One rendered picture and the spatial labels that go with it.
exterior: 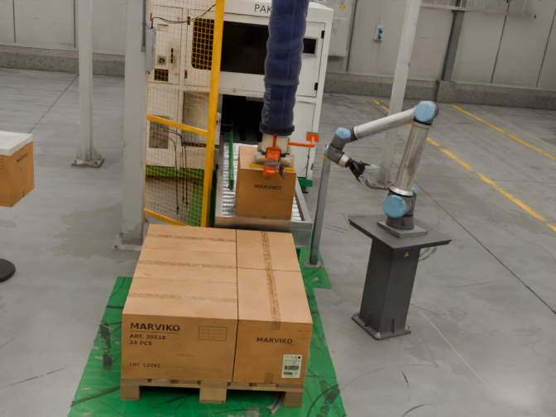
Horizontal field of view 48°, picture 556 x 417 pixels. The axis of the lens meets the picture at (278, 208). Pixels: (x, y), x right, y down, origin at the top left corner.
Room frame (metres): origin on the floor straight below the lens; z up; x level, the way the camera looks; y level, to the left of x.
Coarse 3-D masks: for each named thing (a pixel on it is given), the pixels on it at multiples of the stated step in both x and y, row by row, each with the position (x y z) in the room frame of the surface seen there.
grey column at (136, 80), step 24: (144, 0) 4.66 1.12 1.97; (144, 24) 4.66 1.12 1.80; (144, 48) 4.66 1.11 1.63; (144, 72) 4.68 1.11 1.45; (144, 96) 4.68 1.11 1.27; (144, 120) 4.69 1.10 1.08; (144, 144) 4.70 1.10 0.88; (144, 168) 4.75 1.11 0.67; (144, 192) 4.80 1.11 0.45; (120, 240) 4.74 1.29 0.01; (144, 240) 4.79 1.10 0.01
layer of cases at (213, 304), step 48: (192, 240) 3.74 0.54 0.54; (240, 240) 3.83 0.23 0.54; (288, 240) 3.92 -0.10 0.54; (144, 288) 3.04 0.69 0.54; (192, 288) 3.10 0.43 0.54; (240, 288) 3.16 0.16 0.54; (288, 288) 3.23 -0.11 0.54; (144, 336) 2.77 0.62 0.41; (192, 336) 2.80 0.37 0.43; (240, 336) 2.83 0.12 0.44; (288, 336) 2.85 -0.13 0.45; (288, 384) 2.86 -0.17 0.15
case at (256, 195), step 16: (240, 160) 4.36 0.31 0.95; (240, 176) 4.15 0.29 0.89; (256, 176) 4.16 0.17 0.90; (272, 176) 4.17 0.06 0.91; (288, 176) 4.19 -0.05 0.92; (240, 192) 4.15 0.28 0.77; (256, 192) 4.16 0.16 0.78; (272, 192) 4.18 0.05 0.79; (288, 192) 4.19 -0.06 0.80; (240, 208) 4.15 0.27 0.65; (256, 208) 4.16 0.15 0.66; (272, 208) 4.18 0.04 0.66; (288, 208) 4.19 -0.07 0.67
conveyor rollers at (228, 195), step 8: (224, 144) 6.24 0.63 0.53; (240, 144) 6.26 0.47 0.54; (248, 144) 6.28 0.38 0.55; (224, 152) 5.89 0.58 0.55; (224, 160) 5.63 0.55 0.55; (224, 168) 5.37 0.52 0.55; (224, 176) 5.17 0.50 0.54; (224, 184) 4.98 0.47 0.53; (224, 192) 4.73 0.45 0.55; (232, 192) 4.81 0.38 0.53; (224, 200) 4.55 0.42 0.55; (232, 200) 4.56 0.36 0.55; (224, 208) 4.37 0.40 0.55; (232, 208) 4.38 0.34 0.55; (296, 208) 4.54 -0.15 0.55; (296, 216) 4.42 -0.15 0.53
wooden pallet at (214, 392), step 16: (128, 384) 2.76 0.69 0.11; (144, 384) 2.77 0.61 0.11; (160, 384) 2.78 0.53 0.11; (176, 384) 2.79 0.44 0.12; (192, 384) 2.80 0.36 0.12; (208, 384) 2.81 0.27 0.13; (224, 384) 2.82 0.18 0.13; (240, 384) 2.83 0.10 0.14; (256, 384) 2.84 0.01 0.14; (272, 384) 2.85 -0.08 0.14; (208, 400) 2.81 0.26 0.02; (224, 400) 2.82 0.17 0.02; (288, 400) 2.86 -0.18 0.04
